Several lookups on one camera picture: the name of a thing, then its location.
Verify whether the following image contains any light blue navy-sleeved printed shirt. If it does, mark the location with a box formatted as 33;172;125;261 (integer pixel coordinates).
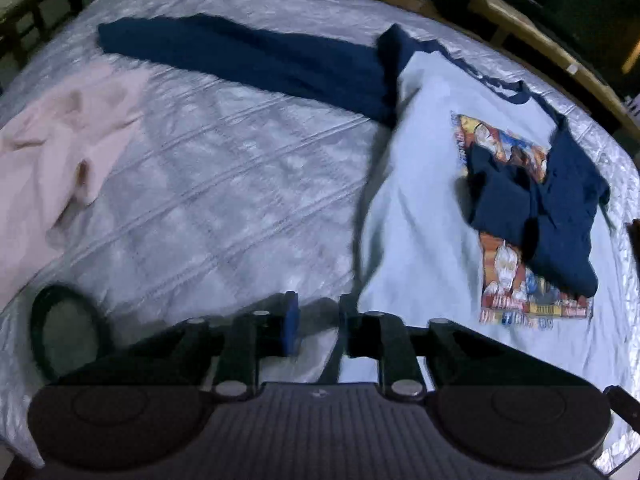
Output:
97;12;636;396

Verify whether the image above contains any wooden television stand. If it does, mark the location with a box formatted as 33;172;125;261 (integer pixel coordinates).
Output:
300;0;640;141

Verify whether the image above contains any pale pink garment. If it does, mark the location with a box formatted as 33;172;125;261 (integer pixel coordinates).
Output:
0;60;151;301

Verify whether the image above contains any silver quilted bed cover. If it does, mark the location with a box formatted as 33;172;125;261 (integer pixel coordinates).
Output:
0;0;640;476

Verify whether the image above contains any black round hoop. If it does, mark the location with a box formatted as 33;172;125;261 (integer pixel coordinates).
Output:
29;284;113;383

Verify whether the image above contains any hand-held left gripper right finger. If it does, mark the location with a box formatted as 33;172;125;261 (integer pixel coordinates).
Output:
339;294;596;401

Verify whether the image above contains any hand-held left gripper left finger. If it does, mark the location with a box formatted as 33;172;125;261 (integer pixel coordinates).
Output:
50;291;301;401

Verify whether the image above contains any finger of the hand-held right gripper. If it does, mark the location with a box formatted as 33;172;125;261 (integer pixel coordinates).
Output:
604;385;640;433

